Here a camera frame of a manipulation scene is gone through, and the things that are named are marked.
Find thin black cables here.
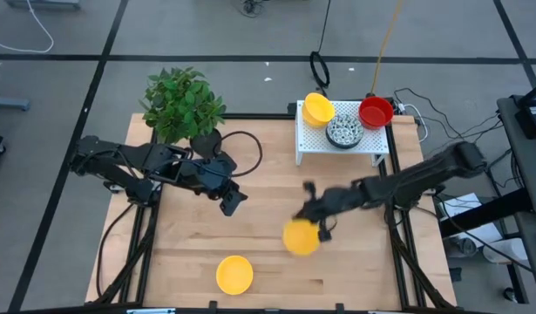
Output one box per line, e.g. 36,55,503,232
392,86,505,152

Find grey desk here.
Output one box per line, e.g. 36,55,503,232
496,94,536,217

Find black desk beam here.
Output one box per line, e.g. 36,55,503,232
438,187,534,239

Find white plastic bag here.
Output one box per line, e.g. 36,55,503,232
482,237,531,265

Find white perforated metal shelf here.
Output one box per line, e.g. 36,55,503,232
295,99,391,167

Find white floor cable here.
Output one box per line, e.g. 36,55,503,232
0,0,55,55

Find white power cable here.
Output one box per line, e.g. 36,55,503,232
396,102,429,144

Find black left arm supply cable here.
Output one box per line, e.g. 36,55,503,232
95,201,138,302

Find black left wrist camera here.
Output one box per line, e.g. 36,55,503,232
219,181,248,218

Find silver metal plate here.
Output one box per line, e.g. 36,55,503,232
126,307,177,314

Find black coiled floor cable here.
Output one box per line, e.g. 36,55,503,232
309,0,333,99

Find green potted plant black pot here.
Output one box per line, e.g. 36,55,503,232
139,65,227,160

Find black aluminium table frame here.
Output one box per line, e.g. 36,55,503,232
86,102,458,314

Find black monitor device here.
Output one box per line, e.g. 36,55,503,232
513,79,536,140

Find black left wrist camera cable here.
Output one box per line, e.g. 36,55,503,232
218,130,264,178

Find grey metal furniture base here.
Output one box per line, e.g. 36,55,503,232
3,0,82,10

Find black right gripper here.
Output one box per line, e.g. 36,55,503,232
293,181,363,228

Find black cable bundle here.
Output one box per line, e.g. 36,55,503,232
237,0,265,18

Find white paper sheet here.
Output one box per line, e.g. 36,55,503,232
440,193,505,250

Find yellow floor cable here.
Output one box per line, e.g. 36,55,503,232
370,0,404,96

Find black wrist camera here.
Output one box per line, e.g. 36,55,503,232
219,181,248,218
317,221,333,243

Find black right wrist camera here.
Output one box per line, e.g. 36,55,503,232
317,221,333,243

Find grey metal furniture foot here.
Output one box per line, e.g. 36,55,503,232
0,96,31,113

